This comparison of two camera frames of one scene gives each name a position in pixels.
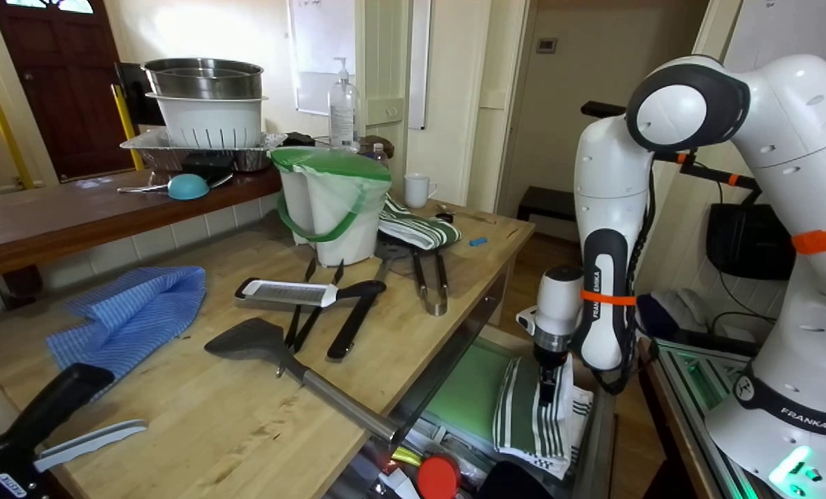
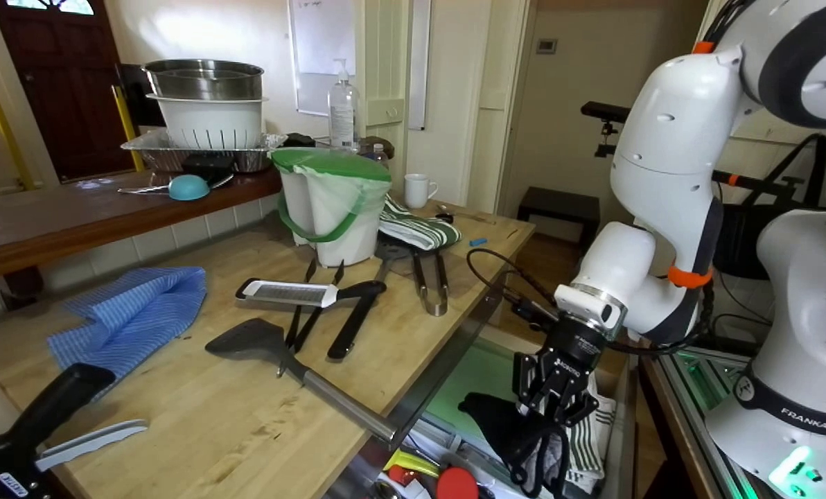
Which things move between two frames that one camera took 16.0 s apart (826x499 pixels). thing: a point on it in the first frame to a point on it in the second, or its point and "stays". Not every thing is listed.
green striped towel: [529, 426] to [587, 446]
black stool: [551, 211] stays
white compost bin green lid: [333, 202] stays
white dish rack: [207, 123] stays
